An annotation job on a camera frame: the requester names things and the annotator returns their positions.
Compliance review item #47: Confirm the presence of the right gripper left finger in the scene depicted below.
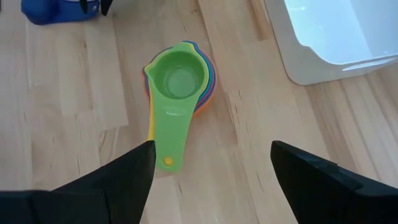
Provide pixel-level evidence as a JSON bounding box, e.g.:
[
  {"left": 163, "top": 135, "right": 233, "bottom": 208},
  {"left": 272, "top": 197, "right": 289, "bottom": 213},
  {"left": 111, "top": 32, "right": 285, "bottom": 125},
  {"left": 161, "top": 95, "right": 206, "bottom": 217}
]
[{"left": 0, "top": 139, "right": 157, "bottom": 224}]

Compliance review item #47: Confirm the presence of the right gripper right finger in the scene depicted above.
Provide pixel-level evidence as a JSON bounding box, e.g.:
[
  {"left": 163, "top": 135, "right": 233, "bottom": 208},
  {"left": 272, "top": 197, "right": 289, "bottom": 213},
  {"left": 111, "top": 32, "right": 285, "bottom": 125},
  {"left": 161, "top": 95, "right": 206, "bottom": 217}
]
[{"left": 269, "top": 139, "right": 398, "bottom": 224}]

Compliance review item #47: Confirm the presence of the dark blue measuring cup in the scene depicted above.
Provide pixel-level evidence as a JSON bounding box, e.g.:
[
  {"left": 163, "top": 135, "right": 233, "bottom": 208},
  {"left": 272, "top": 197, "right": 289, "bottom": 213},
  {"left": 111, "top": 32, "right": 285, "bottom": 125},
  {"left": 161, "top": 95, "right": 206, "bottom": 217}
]
[{"left": 21, "top": 0, "right": 101, "bottom": 26}]

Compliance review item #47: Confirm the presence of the green measuring cup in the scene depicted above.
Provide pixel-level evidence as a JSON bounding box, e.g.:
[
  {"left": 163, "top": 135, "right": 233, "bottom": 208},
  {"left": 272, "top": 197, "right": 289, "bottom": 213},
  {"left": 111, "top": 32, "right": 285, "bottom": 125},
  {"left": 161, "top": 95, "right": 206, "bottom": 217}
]
[{"left": 144, "top": 42, "right": 210, "bottom": 173}]

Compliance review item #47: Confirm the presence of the light blue measuring cup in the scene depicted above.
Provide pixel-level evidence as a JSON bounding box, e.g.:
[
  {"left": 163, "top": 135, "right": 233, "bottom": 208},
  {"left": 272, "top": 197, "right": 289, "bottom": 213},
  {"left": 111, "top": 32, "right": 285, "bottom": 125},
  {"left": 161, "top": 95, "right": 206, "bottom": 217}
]
[{"left": 182, "top": 39, "right": 215, "bottom": 108}]

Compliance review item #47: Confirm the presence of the white plastic basket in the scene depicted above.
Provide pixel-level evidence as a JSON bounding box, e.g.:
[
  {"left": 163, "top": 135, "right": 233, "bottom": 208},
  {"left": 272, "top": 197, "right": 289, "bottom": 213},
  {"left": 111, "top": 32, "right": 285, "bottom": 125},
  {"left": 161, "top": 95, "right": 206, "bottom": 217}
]
[{"left": 264, "top": 0, "right": 398, "bottom": 86}]

